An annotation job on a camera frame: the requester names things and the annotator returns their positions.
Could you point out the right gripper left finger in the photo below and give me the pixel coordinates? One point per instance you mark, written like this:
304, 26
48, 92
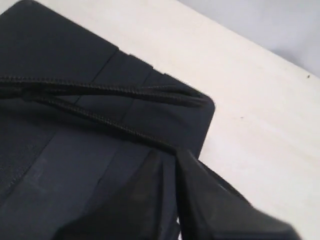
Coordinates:
129, 196

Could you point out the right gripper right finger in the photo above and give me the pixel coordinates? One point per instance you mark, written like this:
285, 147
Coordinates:
210, 209

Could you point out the black plastic carrying case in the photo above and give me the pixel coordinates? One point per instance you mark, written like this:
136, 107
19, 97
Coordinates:
55, 167

